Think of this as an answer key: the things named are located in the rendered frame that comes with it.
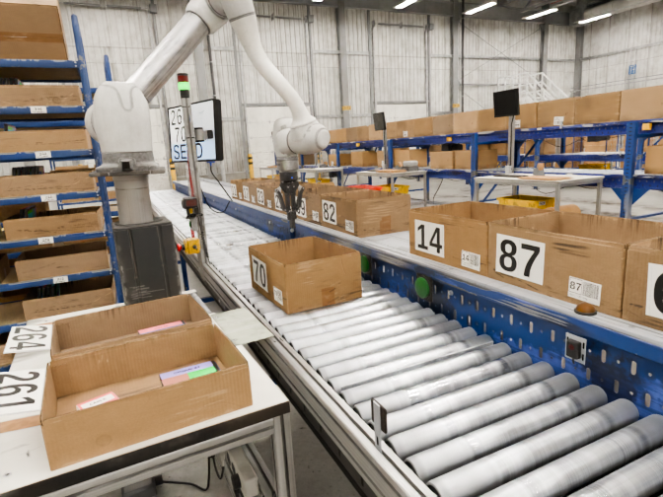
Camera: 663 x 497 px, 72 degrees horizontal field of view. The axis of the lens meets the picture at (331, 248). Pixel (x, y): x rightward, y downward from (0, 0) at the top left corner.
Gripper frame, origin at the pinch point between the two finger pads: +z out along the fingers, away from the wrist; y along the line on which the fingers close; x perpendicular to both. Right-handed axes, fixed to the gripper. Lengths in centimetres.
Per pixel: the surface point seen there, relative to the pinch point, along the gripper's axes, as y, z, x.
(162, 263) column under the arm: 55, 5, 23
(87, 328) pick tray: 79, 19, 34
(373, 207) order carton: -37.6, -1.4, 3.9
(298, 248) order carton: -0.5, 11.7, 3.6
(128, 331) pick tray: 68, 23, 33
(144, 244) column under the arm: 60, -2, 23
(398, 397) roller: 17, 25, 104
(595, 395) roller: -18, 25, 124
